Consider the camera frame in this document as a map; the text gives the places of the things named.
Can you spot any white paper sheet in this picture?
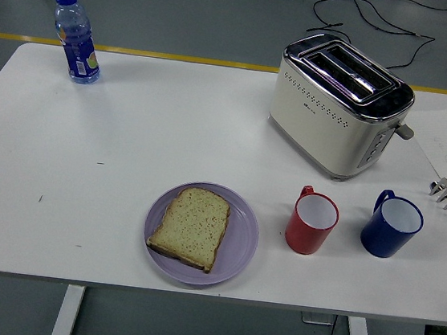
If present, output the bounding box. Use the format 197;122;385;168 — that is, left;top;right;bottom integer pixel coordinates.
404;106;447;178

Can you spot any grey under-table bracket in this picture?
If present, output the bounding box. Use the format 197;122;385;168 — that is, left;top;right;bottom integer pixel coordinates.
299;310;338;328

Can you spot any purple plastic plate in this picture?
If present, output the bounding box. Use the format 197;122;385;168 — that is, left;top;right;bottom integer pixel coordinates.
138;174;266;293

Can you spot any long black floor cable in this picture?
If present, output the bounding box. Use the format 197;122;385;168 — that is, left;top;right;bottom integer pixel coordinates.
331;0;441;75

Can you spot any cream and chrome toaster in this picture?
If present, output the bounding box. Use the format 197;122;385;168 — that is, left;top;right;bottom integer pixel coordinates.
262;27;425;190

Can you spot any red mug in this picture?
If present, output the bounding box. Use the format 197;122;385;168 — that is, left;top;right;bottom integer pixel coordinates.
282;182;343;259

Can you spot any blue mug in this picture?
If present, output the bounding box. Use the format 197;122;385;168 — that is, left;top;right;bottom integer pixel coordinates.
358;186;428;263

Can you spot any clear blue-label water bottle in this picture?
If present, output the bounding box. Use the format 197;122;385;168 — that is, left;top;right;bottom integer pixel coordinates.
45;0;110;87

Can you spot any bread slice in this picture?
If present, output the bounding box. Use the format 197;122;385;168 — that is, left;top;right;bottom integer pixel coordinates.
144;182;234;276

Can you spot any short black floor cable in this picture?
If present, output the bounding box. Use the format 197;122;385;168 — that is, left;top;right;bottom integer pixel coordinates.
305;0;359;44

